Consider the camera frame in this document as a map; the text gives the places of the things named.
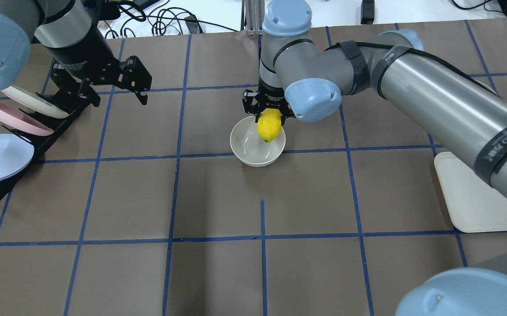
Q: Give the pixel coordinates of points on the cream ceramic bowl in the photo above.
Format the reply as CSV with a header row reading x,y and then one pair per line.
x,y
249,147

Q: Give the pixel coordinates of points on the black power adapter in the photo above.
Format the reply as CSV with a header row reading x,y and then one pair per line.
x,y
367,12

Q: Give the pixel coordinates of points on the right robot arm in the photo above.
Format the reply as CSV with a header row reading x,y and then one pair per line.
x,y
299,81

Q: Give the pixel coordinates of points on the cream plate in rack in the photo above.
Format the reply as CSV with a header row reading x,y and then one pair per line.
x,y
34,102

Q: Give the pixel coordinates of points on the aluminium frame post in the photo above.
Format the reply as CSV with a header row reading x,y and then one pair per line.
x,y
252,16

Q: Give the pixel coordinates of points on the black dish rack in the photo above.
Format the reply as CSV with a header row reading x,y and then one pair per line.
x,y
73,105

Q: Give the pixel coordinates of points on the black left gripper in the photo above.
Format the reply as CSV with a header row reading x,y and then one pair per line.
x,y
81,55

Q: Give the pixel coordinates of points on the cream rectangular tray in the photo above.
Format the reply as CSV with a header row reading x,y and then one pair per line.
x,y
473,206

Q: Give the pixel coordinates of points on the yellow lemon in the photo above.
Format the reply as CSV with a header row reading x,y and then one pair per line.
x,y
269,124

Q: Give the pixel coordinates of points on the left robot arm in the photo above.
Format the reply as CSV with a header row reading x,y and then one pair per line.
x,y
54,23

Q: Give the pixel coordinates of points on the pink plate in rack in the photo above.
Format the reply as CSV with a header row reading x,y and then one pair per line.
x,y
19,120

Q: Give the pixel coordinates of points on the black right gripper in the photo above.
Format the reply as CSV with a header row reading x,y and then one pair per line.
x,y
271,97

